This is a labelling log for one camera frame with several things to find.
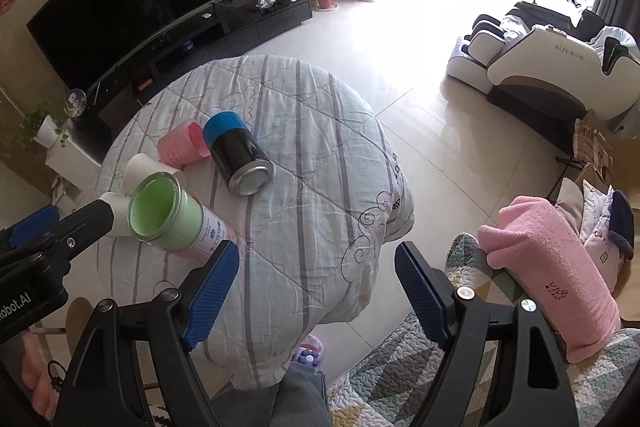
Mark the black cup with blue lid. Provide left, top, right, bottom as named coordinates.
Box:
left=202, top=111, right=276, bottom=196

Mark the leafy plant in white pot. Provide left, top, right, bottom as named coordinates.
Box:
left=10, top=102, right=72, bottom=150

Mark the white massage chair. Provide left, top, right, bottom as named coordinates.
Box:
left=445, top=0, right=640, bottom=114

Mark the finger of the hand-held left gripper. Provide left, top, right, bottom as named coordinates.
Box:
left=0, top=204, right=61, bottom=254
left=42, top=199, right=116, bottom=259

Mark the pink towel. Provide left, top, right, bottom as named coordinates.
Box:
left=477, top=195, right=621, bottom=363

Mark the person's jeans leg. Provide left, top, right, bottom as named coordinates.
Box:
left=205, top=364, right=331, bottom=427

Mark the dark blue cushion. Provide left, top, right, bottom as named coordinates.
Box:
left=607, top=189, right=636, bottom=269

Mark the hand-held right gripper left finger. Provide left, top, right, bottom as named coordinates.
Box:
left=54, top=239, right=241, bottom=427

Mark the light printed cushion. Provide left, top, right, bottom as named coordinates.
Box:
left=555, top=179, right=617, bottom=259

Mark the white side cabinet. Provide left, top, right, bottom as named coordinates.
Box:
left=45, top=137, right=104, bottom=188

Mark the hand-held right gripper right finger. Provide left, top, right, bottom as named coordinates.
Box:
left=394, top=241, right=581, bottom=427

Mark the cardboard box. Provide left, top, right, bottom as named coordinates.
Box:
left=572, top=109, right=632, bottom=188

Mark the purple slipper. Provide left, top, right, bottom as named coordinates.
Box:
left=295, top=342, right=326, bottom=368

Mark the person's left hand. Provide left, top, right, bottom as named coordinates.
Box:
left=19, top=333, right=65, bottom=422

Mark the pink cup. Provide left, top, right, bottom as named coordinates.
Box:
left=156, top=122, right=212, bottom=169

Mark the black television stand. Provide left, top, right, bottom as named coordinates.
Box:
left=75, top=0, right=314, bottom=134

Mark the green cup with label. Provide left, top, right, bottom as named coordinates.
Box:
left=127, top=172, right=239, bottom=264

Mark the grey striped quilt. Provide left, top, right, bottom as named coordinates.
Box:
left=95, top=55, right=416, bottom=391

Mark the white cup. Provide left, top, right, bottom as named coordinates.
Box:
left=97, top=191, right=137, bottom=238
left=122, top=153, right=188, bottom=198

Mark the triangle patterned sofa cover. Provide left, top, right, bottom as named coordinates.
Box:
left=325, top=232, right=640, bottom=427

